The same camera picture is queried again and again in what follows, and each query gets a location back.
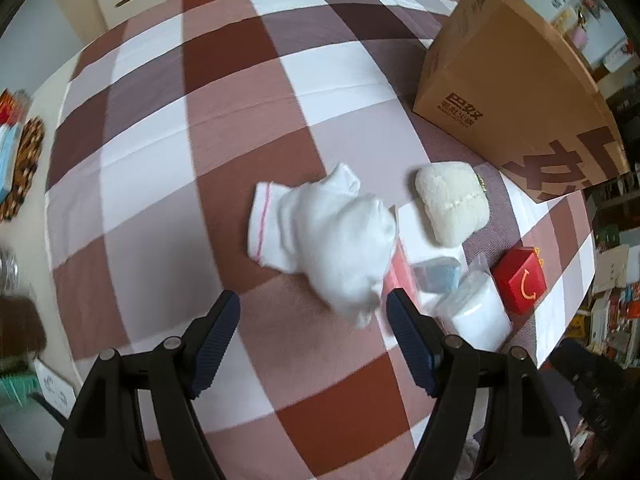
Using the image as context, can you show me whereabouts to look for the red can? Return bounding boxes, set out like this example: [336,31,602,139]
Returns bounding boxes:
[0,90,28,126]

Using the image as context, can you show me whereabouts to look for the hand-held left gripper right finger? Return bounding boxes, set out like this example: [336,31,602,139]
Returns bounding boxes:
[386,287,581,480]

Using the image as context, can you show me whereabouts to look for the white sock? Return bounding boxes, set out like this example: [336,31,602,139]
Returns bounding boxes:
[246,162,398,331]

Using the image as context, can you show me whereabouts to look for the brown checkered tablecloth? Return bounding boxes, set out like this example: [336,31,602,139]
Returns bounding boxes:
[45,0,598,480]

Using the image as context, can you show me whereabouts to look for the white card with drawing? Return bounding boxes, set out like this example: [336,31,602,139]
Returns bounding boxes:
[32,357,76,421]

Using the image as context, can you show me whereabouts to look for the light blue triangular sponge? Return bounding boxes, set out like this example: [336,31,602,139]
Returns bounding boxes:
[410,257,463,293]

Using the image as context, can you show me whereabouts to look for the bag of cotton pads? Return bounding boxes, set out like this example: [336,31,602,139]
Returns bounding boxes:
[432,255,513,353]

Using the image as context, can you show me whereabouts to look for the small red box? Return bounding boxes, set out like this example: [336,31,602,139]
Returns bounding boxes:
[491,246,547,316]

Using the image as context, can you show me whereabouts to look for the wooden bead trivet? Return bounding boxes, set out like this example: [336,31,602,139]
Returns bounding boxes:
[0,116,46,223]

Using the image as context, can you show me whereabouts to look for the cream plush pouch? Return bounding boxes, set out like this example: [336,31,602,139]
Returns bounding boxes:
[415,161,490,247]

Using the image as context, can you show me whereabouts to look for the jar with red lid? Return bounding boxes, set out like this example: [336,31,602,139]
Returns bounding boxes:
[0,295,48,356]

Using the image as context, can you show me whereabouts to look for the teal plastic holder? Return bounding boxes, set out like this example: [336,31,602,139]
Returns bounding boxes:
[0,367,41,406]

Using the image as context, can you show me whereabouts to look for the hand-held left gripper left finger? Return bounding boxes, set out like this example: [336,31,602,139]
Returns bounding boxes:
[52,290,242,480]

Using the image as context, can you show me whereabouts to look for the blue pack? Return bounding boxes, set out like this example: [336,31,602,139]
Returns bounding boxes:
[0,122,23,203]

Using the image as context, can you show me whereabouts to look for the clear plastic bottle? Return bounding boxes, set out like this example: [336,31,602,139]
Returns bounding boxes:
[0,250,18,286]

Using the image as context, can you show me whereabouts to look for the pink stick pack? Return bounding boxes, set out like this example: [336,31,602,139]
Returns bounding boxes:
[382,240,416,306]

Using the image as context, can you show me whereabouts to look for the large cardboard box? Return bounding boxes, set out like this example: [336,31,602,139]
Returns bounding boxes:
[412,0,630,205]

